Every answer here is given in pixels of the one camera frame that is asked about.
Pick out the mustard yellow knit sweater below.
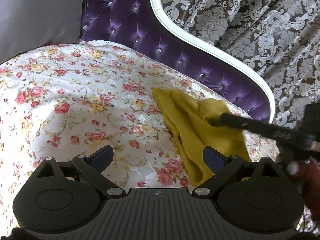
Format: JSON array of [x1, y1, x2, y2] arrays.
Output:
[[152, 88, 251, 186]]

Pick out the floral quilted bedspread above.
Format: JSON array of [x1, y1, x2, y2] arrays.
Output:
[[0, 39, 281, 238]]

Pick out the brown silver damask curtain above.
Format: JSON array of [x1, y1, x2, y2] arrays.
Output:
[[161, 0, 319, 128]]

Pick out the purple tufted white-framed headboard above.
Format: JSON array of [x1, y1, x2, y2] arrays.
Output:
[[81, 0, 276, 122]]

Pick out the grey satin pillow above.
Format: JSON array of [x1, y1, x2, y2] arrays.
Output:
[[1, 0, 82, 62]]

